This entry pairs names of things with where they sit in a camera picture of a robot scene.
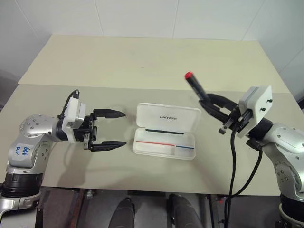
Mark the grey metal table leg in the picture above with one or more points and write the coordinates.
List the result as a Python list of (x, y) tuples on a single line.
[(206, 211)]

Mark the black marker with red cap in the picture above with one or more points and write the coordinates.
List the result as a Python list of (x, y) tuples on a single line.
[(194, 86)]

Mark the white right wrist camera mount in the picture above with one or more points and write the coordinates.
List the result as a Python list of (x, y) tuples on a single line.
[(261, 104)]

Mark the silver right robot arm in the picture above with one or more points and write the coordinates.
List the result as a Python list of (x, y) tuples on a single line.
[(285, 142)]

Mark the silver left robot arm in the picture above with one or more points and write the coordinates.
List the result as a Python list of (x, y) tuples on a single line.
[(31, 128)]

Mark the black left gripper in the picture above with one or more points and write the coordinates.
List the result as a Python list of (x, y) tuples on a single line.
[(89, 126)]

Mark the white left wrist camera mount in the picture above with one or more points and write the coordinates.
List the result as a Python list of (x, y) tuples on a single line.
[(71, 108)]

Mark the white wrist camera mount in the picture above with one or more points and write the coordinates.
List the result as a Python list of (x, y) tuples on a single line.
[(261, 104), (71, 108)]

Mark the white plastic pencil case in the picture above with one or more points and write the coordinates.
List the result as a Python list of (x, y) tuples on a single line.
[(166, 147)]

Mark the dark rounded shape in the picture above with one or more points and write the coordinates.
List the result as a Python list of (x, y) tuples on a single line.
[(124, 213), (181, 212)]

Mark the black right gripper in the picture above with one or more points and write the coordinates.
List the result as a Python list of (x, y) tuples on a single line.
[(235, 121)]

